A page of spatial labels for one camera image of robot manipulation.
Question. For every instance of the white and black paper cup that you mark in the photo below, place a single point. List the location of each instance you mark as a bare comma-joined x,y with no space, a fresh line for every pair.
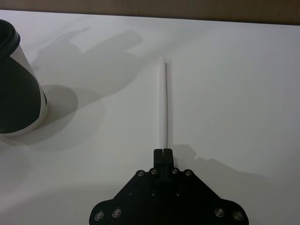
21,100

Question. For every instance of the white drinking straw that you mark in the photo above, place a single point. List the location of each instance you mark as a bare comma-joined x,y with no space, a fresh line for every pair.
162,105

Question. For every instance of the black cup lid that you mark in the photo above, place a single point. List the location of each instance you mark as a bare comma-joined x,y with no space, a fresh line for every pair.
9,32

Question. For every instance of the white table cloth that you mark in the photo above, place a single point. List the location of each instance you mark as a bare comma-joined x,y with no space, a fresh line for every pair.
222,98

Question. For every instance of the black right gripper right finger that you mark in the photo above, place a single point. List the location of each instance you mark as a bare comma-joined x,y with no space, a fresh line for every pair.
187,187

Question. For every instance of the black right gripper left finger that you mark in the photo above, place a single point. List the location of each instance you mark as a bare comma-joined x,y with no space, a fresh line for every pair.
143,187

